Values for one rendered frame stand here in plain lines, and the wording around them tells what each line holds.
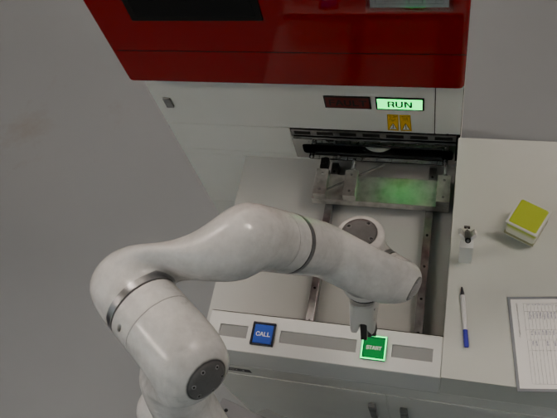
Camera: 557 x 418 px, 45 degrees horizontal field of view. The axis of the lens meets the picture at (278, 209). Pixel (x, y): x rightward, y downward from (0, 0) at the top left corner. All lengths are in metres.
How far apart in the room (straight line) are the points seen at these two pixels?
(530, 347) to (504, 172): 0.44
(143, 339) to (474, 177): 1.10
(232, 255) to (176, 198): 2.17
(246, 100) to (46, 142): 1.86
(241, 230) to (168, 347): 0.17
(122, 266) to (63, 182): 2.43
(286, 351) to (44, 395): 1.51
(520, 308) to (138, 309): 0.97
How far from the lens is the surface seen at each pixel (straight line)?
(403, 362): 1.54
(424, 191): 1.80
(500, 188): 1.72
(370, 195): 1.80
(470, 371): 1.53
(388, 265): 1.07
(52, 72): 3.76
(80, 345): 2.88
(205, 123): 1.91
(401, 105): 1.69
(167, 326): 0.82
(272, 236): 0.85
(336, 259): 1.02
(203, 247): 0.83
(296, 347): 1.57
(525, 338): 1.56
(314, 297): 1.73
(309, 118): 1.78
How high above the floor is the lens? 2.44
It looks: 59 degrees down
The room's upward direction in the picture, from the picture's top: 22 degrees counter-clockwise
